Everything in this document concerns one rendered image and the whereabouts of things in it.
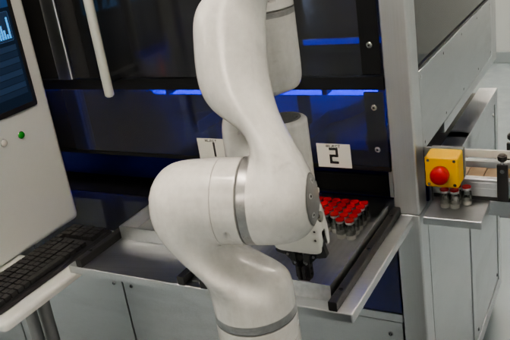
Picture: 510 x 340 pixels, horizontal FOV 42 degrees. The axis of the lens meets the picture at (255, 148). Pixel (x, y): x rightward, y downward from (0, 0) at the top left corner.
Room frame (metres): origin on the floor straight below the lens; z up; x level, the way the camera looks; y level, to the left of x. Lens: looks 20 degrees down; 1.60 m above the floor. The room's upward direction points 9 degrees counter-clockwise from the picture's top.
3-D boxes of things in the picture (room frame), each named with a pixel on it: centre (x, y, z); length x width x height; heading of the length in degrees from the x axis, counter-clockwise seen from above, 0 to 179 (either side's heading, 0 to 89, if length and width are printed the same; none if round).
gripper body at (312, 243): (1.13, -0.06, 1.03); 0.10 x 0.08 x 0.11; 59
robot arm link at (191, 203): (0.85, 0.07, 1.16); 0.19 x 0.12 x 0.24; 72
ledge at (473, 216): (1.39, -0.44, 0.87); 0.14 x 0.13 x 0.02; 149
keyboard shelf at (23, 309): (1.57, 0.61, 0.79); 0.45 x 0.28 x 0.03; 148
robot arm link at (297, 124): (1.13, -0.05, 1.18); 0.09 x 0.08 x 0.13; 72
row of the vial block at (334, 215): (1.37, -0.12, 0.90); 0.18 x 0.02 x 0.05; 58
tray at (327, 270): (1.30, -0.08, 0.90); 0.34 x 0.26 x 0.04; 148
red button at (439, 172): (1.32, -0.39, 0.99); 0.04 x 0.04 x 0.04; 59
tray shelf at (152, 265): (1.42, 0.05, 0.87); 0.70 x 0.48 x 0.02; 59
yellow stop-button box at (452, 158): (1.36, -0.41, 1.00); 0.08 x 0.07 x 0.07; 149
